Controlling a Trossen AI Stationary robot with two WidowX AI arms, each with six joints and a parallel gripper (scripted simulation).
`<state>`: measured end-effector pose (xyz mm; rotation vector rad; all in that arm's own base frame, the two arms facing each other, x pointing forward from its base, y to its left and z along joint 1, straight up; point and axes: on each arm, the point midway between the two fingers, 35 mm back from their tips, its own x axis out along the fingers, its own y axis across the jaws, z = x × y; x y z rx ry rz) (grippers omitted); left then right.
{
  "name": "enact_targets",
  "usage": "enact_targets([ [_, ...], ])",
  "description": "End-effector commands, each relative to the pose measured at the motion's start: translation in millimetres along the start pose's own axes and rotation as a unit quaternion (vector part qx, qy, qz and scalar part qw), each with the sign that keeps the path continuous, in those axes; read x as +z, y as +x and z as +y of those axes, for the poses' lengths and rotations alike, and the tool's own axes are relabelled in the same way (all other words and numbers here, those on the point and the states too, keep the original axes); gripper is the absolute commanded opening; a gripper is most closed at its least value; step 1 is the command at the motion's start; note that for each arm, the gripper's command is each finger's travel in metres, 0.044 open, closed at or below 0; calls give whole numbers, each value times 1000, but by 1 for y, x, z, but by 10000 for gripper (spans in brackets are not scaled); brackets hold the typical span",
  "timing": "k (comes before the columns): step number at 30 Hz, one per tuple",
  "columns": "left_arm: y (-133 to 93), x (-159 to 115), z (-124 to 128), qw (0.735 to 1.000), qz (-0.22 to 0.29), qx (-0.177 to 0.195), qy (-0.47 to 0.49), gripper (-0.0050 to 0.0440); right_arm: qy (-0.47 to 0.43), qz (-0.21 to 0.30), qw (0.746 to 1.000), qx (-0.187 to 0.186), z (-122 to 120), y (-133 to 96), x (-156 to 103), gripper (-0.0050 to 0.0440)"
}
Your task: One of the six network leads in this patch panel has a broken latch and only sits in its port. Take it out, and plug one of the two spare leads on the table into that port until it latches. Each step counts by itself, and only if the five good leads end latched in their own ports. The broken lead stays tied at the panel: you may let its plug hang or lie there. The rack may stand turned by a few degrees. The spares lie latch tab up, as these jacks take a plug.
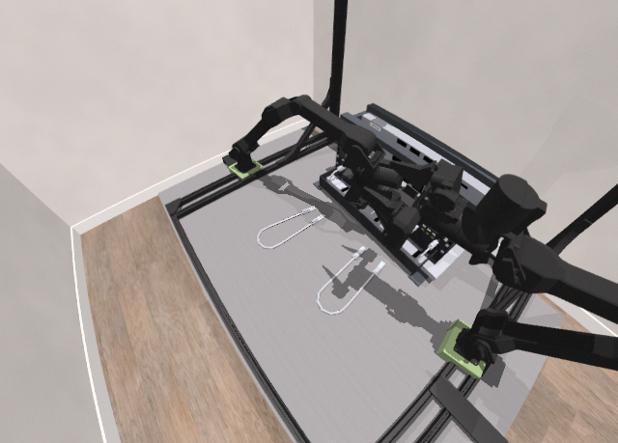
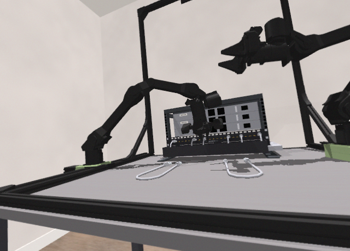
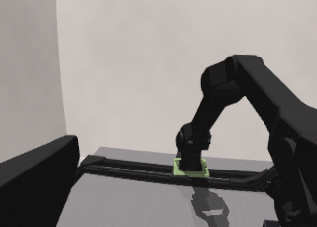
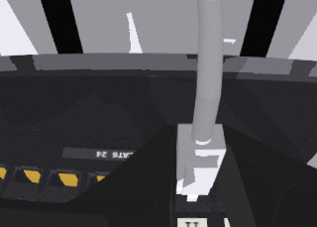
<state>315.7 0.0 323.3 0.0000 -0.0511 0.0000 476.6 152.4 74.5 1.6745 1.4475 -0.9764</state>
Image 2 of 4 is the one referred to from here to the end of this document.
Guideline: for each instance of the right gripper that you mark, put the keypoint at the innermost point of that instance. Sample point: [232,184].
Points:
[217,124]

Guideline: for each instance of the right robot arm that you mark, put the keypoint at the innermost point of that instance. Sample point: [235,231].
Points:
[98,138]

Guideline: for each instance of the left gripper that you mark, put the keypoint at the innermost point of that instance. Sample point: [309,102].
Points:
[249,44]

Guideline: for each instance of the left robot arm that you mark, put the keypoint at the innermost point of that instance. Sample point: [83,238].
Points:
[337,107]

